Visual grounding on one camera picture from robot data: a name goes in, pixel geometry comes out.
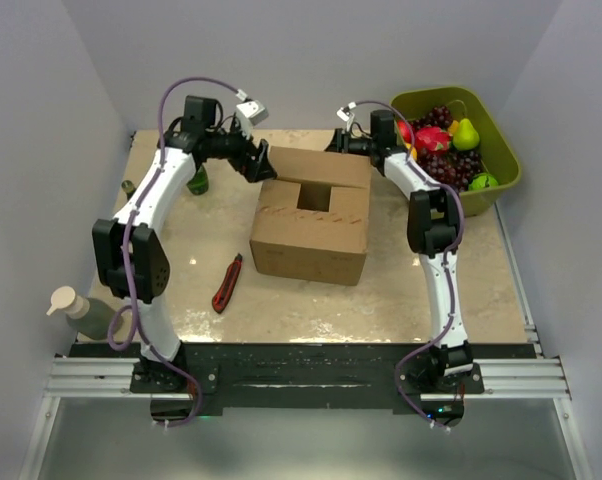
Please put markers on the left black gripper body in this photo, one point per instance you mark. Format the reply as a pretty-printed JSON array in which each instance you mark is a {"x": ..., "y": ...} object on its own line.
[{"x": 235, "y": 147}]

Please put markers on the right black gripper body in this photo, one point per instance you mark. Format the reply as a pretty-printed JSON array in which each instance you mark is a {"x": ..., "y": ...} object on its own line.
[{"x": 358, "y": 146}]

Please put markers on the brown cardboard express box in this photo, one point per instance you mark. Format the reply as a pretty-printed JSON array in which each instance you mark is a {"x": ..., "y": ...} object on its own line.
[{"x": 311, "y": 222}]

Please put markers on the red black utility knife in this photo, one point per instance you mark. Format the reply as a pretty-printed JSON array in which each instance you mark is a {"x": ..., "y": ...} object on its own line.
[{"x": 225, "y": 291}]

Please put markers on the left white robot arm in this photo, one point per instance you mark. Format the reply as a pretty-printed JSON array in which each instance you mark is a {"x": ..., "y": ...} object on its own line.
[{"x": 129, "y": 254}]

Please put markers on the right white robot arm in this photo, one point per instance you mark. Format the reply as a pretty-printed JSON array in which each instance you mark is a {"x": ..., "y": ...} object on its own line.
[{"x": 434, "y": 232}]

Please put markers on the red apple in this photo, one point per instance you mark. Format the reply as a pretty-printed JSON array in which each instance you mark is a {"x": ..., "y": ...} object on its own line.
[{"x": 407, "y": 133}]

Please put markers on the orange fruit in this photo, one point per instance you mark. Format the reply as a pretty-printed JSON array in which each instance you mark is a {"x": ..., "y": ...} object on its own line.
[{"x": 411, "y": 151}]

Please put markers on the far green glass bottle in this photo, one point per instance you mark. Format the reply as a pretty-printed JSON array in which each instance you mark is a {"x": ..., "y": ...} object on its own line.
[{"x": 199, "y": 183}]

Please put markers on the green glass bottle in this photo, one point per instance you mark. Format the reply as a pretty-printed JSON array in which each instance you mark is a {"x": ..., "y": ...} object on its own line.
[
  {"x": 199, "y": 183},
  {"x": 128, "y": 188}
]

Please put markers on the pink dragon fruit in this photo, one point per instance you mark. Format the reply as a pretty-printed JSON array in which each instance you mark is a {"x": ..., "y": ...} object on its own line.
[{"x": 432, "y": 140}]

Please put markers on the upper dark grape bunch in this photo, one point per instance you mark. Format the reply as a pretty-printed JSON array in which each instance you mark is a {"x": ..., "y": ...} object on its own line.
[{"x": 438, "y": 116}]

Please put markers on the dark grape bunch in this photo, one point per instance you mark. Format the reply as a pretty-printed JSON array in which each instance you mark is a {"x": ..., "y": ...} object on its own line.
[
  {"x": 438, "y": 116},
  {"x": 455, "y": 168}
]

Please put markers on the lower dark grape bunch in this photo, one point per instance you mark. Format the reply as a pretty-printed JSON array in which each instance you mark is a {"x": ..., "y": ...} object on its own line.
[{"x": 455, "y": 168}]

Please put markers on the green pear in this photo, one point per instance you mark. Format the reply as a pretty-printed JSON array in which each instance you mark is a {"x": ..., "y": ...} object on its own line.
[{"x": 466, "y": 136}]

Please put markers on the near green glass bottle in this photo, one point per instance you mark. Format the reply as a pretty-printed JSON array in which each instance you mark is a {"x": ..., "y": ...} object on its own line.
[{"x": 128, "y": 188}]

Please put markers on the green round fruit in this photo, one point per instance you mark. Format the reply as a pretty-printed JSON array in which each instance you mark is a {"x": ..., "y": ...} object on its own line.
[{"x": 483, "y": 181}]

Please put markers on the green plastic fruit bin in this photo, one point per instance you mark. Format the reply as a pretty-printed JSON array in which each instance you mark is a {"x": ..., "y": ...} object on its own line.
[{"x": 497, "y": 157}]

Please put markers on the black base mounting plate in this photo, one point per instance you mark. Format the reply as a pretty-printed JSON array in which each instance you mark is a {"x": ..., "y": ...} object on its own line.
[{"x": 306, "y": 376}]

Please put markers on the beige pump dispenser bottle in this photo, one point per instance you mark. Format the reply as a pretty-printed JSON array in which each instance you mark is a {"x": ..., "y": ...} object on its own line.
[{"x": 88, "y": 316}]

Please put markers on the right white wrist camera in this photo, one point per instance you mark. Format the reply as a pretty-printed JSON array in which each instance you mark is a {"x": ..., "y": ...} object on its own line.
[{"x": 347, "y": 115}]

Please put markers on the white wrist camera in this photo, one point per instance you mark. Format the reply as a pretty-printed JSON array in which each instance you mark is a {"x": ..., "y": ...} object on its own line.
[
  {"x": 347, "y": 115},
  {"x": 249, "y": 113}
]

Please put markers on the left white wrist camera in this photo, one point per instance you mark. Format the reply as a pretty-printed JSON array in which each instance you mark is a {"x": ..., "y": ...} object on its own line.
[{"x": 249, "y": 113}]

